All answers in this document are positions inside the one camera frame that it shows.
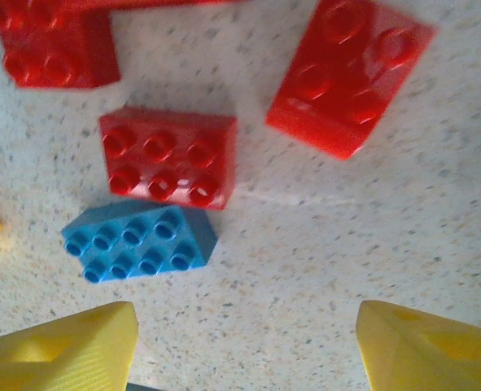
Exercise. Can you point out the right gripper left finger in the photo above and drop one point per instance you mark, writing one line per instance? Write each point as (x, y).
(61, 350)

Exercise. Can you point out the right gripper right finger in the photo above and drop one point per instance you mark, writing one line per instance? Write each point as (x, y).
(427, 354)

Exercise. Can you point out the blue lego brick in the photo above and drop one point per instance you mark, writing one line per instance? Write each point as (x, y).
(138, 244)

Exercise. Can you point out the red lego brick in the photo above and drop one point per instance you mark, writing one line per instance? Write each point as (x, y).
(53, 45)
(163, 2)
(346, 81)
(167, 159)

